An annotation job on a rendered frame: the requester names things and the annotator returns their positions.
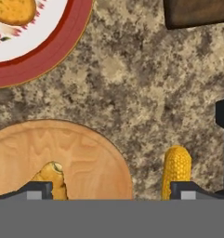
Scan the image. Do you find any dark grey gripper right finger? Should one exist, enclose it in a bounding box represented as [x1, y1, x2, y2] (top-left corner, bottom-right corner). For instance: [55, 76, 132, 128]
[170, 180, 224, 201]

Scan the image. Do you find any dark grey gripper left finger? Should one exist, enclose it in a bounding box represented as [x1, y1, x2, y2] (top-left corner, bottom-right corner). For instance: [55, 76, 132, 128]
[0, 181, 54, 201]

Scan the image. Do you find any round wooden cutting board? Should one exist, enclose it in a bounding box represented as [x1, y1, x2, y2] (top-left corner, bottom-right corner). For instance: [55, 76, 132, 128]
[0, 119, 135, 201]

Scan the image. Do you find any yellow corn cob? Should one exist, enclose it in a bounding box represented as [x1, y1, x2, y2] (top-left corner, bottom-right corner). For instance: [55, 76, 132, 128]
[160, 145, 192, 201]

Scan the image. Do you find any red rimmed white plate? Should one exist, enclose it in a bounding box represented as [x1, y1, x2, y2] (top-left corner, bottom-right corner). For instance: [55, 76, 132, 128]
[0, 0, 95, 89]

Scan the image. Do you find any dark brown wooden box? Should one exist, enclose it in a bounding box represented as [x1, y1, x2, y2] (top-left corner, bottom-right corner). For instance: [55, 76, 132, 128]
[163, 0, 224, 31]

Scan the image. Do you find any golden brown pastry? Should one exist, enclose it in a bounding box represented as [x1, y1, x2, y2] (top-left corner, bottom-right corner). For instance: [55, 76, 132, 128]
[0, 0, 38, 27]

